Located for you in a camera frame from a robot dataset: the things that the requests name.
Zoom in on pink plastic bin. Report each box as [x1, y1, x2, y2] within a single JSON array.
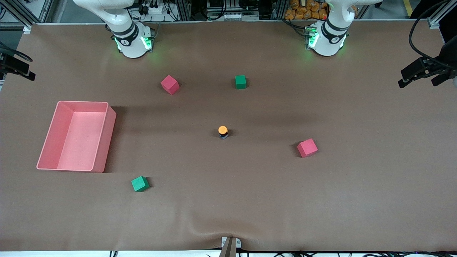
[[36, 101, 117, 173]]

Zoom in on pink foam cube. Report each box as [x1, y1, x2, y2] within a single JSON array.
[[297, 138, 318, 158], [160, 75, 180, 95]]

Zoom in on orange packaged goods pile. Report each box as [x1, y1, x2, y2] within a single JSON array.
[[285, 0, 329, 20]]

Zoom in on white power strip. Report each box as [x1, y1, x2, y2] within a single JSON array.
[[141, 2, 179, 22]]

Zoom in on white connector strip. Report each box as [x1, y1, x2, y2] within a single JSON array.
[[224, 13, 260, 21]]

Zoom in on brown table cover mat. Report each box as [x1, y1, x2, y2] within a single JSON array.
[[0, 20, 457, 252]]

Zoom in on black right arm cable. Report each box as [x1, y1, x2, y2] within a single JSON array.
[[0, 41, 33, 62]]

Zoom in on aluminium frame profile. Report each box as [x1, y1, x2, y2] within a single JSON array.
[[273, 0, 286, 20], [5, 0, 32, 29], [427, 0, 457, 29], [175, 0, 191, 21]]

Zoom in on grey metal mount bracket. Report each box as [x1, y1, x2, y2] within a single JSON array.
[[219, 236, 242, 257]]

